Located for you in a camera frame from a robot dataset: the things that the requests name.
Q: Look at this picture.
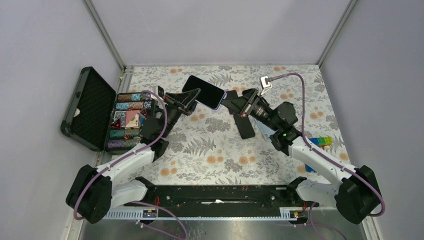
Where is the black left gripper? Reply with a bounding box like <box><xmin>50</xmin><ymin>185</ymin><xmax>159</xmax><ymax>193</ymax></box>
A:
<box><xmin>161</xmin><ymin>89</ymin><xmax>204</xmax><ymax>139</ymax></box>

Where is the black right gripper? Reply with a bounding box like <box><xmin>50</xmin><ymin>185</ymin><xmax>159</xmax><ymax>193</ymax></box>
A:
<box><xmin>220</xmin><ymin>88</ymin><xmax>280</xmax><ymax>132</ymax></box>

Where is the phone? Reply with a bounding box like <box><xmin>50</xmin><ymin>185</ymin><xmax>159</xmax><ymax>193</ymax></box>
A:
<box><xmin>182</xmin><ymin>75</ymin><xmax>227</xmax><ymax>111</ymax></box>
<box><xmin>233</xmin><ymin>114</ymin><xmax>256</xmax><ymax>140</ymax></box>

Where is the light blue phone case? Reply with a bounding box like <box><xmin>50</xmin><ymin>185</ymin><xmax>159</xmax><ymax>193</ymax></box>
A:
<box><xmin>253</xmin><ymin>119</ymin><xmax>276</xmax><ymax>142</ymax></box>

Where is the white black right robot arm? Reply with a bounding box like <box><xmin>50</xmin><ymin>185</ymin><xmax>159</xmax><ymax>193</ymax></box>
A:
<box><xmin>221</xmin><ymin>89</ymin><xmax>384</xmax><ymax>225</ymax></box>

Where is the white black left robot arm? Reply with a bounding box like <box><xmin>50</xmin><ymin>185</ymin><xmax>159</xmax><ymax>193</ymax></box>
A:
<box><xmin>65</xmin><ymin>86</ymin><xmax>201</xmax><ymax>224</ymax></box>

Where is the black poker chip case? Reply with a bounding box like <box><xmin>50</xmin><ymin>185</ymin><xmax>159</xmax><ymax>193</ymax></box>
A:
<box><xmin>60</xmin><ymin>66</ymin><xmax>159</xmax><ymax>154</ymax></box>

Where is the floral table mat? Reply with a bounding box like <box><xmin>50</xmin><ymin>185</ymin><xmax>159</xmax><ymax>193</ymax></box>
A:
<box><xmin>128</xmin><ymin>65</ymin><xmax>350</xmax><ymax>185</ymax></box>

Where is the multicolour toy block car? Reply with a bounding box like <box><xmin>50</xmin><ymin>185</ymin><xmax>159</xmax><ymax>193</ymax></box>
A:
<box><xmin>309</xmin><ymin>136</ymin><xmax>333</xmax><ymax>152</ymax></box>

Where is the blue toy block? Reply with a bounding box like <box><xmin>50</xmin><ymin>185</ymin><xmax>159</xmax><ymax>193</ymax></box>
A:
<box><xmin>304</xmin><ymin>164</ymin><xmax>316</xmax><ymax>173</ymax></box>

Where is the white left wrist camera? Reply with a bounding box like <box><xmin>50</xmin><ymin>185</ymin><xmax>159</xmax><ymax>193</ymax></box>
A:
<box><xmin>153</xmin><ymin>85</ymin><xmax>165</xmax><ymax>99</ymax></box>

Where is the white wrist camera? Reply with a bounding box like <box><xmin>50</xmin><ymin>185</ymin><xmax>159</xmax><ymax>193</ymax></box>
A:
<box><xmin>260</xmin><ymin>76</ymin><xmax>273</xmax><ymax>96</ymax></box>
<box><xmin>153</xmin><ymin>85</ymin><xmax>165</xmax><ymax>99</ymax></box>

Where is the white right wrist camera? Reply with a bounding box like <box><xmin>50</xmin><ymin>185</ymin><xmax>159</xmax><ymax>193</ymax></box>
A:
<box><xmin>260</xmin><ymin>76</ymin><xmax>273</xmax><ymax>96</ymax></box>

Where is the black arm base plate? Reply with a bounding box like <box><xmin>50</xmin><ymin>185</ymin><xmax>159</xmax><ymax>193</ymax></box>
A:
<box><xmin>141</xmin><ymin>185</ymin><xmax>312</xmax><ymax>218</ymax></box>

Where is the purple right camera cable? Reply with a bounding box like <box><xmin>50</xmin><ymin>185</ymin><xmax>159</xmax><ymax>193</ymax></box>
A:
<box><xmin>269</xmin><ymin>72</ymin><xmax>387</xmax><ymax>240</ymax></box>

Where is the purple camera cable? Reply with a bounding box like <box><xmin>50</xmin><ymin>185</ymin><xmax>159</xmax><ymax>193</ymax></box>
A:
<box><xmin>269</xmin><ymin>72</ymin><xmax>387</xmax><ymax>240</ymax></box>
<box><xmin>72</xmin><ymin>90</ymin><xmax>190</xmax><ymax>240</ymax></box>

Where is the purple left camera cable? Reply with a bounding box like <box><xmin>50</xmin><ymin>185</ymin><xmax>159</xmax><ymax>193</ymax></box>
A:
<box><xmin>72</xmin><ymin>90</ymin><xmax>190</xmax><ymax>240</ymax></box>

